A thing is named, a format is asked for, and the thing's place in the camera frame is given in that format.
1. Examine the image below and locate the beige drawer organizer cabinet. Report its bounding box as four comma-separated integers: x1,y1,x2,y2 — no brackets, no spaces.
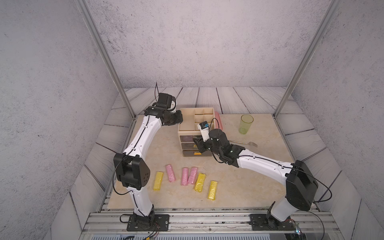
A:
178,108,215,151

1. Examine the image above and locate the transparent drawer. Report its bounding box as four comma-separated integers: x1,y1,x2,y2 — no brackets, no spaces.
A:
182,150,212,157

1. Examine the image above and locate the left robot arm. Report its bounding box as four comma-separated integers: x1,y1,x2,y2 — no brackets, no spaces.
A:
114,106,183,218

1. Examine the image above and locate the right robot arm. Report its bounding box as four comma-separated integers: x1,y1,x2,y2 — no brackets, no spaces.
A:
193,129,319,224

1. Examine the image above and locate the pink sponge block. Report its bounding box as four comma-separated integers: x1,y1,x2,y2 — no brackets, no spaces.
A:
215,112,223,130

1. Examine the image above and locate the pink bag roll right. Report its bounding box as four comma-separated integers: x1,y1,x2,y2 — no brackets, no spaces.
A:
188,167,198,185

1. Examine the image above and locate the pink bag roll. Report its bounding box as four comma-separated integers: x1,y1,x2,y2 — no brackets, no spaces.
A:
181,168,189,186
188,167,198,185
166,164,176,183

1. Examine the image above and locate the green translucent cup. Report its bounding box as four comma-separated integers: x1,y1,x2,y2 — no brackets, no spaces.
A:
239,115,254,135

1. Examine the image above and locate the pink bag roll middle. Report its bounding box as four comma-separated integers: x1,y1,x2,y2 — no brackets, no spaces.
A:
181,168,189,186

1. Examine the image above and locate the yellow bag roll middle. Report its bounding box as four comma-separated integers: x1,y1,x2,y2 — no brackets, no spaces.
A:
194,173,206,193

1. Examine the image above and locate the yellow bag roll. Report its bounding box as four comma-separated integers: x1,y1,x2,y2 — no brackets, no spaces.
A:
207,181,218,201
194,173,206,193
153,172,164,191

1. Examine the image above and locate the yellow bag roll right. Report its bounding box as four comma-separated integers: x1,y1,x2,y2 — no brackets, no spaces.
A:
207,181,218,201

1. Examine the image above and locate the pink bag roll left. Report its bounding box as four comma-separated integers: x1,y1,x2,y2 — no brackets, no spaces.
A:
166,164,176,183

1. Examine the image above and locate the yellow bag roll far left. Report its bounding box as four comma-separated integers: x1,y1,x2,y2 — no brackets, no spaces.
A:
153,172,164,191

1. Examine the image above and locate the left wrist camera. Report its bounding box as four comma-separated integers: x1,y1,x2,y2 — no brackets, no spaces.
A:
156,93,176,112

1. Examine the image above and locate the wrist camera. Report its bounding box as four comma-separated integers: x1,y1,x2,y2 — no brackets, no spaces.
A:
198,121,210,142
156,93,176,112

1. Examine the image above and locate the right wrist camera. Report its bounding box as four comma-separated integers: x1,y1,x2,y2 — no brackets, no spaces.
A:
198,121,210,142

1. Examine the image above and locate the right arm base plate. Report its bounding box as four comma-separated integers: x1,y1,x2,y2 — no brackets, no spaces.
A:
249,214,296,231

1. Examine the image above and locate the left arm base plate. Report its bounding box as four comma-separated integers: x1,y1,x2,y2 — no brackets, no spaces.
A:
127,214,170,232

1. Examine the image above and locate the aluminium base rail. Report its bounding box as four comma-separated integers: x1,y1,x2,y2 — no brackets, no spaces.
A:
82,208,344,240

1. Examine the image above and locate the left aluminium frame post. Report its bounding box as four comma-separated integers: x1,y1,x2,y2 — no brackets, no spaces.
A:
75,0,136,119

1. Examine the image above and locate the aluminium frame post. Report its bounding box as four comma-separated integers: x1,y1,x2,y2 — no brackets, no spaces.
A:
273,0,342,120
75,0,136,119

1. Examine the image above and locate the right aluminium frame post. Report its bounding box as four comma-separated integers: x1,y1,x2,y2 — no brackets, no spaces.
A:
273,0,342,120

